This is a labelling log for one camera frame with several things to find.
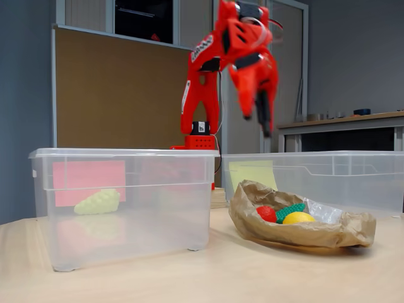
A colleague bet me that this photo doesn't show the yellow toy lemon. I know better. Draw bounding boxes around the yellow toy lemon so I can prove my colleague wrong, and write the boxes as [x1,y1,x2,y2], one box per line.
[282,211,316,225]

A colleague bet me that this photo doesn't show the black device in cabinet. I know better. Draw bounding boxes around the black device in cabinet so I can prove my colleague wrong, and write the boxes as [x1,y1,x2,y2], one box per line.
[114,0,174,44]

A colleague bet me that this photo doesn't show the pink paper note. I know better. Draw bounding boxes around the pink paper note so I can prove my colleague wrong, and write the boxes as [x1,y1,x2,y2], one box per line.
[52,160,128,208]

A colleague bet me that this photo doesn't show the crumpled brown paper bag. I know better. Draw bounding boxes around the crumpled brown paper bag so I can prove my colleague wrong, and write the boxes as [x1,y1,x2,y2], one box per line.
[227,179,377,250]

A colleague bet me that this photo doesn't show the cork pin board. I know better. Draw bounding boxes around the cork pin board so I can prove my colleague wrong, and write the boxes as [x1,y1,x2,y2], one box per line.
[52,24,218,149]

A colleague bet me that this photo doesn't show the red toy strawberry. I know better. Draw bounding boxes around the red toy strawberry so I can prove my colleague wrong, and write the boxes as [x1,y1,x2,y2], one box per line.
[256,205,278,223]

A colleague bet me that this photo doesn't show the sideboard with wooden top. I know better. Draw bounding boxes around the sideboard with wooden top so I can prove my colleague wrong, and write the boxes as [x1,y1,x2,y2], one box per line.
[277,110,404,153]

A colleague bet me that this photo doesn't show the yellow paper note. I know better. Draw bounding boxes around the yellow paper note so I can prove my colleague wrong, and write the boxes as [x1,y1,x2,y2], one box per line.
[229,160,278,192]

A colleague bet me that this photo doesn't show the light green toy grapes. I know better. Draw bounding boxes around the light green toy grapes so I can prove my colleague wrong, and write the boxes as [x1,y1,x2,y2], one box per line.
[74,188,121,215]

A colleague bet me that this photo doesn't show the clear plastic bin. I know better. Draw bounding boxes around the clear plastic bin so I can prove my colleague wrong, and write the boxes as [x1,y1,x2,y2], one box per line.
[220,150,404,218]
[28,147,220,272]

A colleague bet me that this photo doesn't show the dark green bumpy toy vegetable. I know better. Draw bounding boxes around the dark green bumpy toy vegetable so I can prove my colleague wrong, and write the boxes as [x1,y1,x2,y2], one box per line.
[276,203,306,224]

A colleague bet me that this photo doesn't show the black power cable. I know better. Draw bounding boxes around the black power cable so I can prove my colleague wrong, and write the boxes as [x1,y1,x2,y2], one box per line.
[214,135,223,175]

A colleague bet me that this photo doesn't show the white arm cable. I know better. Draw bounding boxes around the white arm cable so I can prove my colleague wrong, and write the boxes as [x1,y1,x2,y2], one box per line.
[242,17,283,45]

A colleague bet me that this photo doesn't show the tall grey cabinet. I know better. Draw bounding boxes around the tall grey cabinet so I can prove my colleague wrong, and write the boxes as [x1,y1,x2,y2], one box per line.
[56,0,309,153]

